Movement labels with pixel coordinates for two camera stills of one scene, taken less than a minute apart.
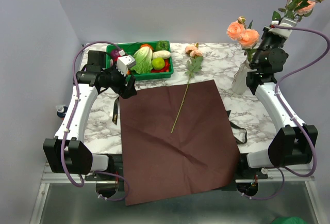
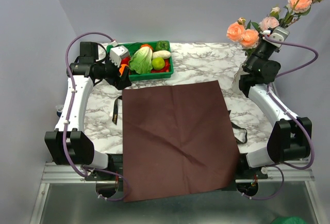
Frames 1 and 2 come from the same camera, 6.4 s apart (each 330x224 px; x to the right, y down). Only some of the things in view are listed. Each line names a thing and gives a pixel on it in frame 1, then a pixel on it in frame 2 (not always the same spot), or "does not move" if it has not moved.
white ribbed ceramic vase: (239, 85) does not move
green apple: (158, 63) does not move
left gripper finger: (129, 90) to (124, 81)
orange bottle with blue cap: (61, 110) does not move
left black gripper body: (115, 80) to (109, 71)
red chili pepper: (165, 69) does not move
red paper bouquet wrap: (176, 139) does not move
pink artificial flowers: (193, 66) to (299, 3)
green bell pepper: (163, 45) does not move
